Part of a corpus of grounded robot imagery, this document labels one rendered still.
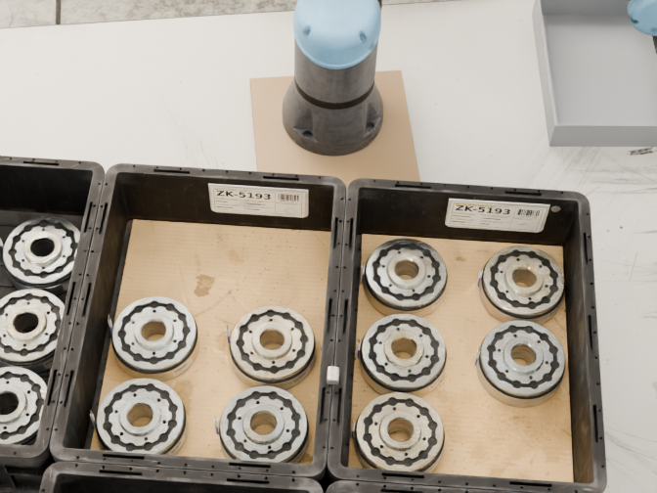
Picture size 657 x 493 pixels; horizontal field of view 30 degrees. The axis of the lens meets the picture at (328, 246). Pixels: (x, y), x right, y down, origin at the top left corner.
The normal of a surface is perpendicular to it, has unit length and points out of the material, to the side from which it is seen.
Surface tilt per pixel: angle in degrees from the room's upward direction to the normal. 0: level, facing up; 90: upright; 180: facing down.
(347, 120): 72
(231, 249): 0
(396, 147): 1
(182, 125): 0
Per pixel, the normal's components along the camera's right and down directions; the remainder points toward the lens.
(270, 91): 0.03, -0.55
